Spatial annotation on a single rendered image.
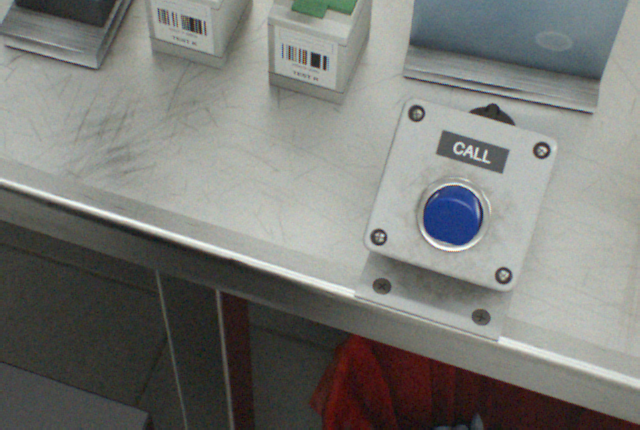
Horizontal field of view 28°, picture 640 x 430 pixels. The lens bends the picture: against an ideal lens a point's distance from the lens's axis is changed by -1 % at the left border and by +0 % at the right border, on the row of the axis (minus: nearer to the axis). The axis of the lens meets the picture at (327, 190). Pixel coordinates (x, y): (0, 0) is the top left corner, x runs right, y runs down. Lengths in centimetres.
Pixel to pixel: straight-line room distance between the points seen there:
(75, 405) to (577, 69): 31
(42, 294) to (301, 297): 101
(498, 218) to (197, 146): 17
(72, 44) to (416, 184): 21
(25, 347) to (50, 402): 107
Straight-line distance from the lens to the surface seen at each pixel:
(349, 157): 65
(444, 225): 56
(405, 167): 56
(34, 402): 51
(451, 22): 66
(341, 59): 63
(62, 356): 157
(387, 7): 70
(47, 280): 162
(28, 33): 68
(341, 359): 107
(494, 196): 56
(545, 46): 66
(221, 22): 65
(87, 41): 68
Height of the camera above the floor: 142
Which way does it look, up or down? 59 degrees down
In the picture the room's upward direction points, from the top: 3 degrees clockwise
